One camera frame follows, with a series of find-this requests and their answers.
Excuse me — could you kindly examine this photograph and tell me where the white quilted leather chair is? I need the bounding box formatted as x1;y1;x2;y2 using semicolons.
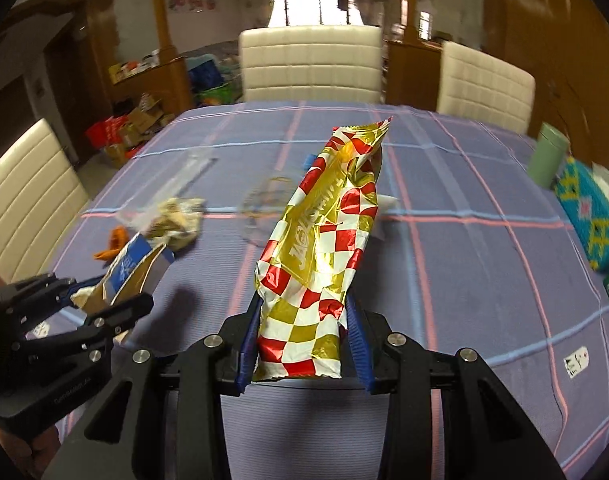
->
238;25;384;105
0;119;90;283
437;41;536;136

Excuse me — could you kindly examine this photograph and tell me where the wooden door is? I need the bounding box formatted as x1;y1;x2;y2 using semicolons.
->
485;0;609;161

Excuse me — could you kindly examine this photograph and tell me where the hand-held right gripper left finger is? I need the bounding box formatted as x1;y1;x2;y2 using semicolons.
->
42;292;262;480

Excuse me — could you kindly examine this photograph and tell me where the playing card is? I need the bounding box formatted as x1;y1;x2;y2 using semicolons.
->
563;347;591;378

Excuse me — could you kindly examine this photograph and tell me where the orange snack piece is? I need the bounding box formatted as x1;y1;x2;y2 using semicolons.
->
94;226;130;262

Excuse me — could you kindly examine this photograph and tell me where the cream crumpled wrapper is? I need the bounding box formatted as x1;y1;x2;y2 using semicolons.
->
145;197;205;251

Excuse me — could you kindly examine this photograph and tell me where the green printed bag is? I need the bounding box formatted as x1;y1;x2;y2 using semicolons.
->
197;85;235;107

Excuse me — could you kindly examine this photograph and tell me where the red gold checkered snack wrapper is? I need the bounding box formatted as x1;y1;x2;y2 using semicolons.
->
252;116;393;381

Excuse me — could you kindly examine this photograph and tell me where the row of wall pictures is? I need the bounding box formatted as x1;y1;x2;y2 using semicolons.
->
167;0;218;13

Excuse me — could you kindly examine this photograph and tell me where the clear round lid gold rim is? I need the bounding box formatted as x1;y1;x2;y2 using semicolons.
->
239;176;295;246

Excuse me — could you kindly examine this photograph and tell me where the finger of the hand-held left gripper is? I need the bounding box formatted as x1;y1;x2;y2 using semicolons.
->
22;292;155;366
4;272;108;311

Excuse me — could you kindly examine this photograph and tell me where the blue beaded tissue box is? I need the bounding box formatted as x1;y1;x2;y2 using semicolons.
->
553;156;609;273

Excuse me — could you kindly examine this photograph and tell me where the wooden column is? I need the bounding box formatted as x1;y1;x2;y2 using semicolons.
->
402;0;419;43
149;0;172;61

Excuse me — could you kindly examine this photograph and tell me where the green canister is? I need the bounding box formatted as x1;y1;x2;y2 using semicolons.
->
528;122;570;188

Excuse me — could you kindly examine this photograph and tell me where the blue kraft paper carton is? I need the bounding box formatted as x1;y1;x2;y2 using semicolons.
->
72;234;176;313

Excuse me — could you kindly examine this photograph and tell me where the white tissue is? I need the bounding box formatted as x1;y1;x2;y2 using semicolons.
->
377;192;401;238

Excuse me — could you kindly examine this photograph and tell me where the red bag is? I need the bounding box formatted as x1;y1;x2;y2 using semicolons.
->
86;116;128;150

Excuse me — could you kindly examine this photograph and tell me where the clear plastic tray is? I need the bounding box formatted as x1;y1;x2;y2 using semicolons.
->
117;147;220;226

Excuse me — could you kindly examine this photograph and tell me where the pile of cardboard boxes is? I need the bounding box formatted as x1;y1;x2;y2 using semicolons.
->
104;92;178;166

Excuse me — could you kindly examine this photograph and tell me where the blue checkered tablecloth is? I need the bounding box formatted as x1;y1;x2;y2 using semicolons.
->
54;100;609;480

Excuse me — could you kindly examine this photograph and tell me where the wooden half wall cabinet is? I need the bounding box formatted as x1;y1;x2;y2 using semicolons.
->
107;55;192;116
385;40;443;108

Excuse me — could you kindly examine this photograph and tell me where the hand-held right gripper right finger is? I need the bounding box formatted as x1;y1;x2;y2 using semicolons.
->
345;295;568;480

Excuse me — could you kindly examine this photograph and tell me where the blue bag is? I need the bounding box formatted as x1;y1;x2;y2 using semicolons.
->
188;57;222;93

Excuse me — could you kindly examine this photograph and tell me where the window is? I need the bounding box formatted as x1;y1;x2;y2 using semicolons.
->
269;0;355;28

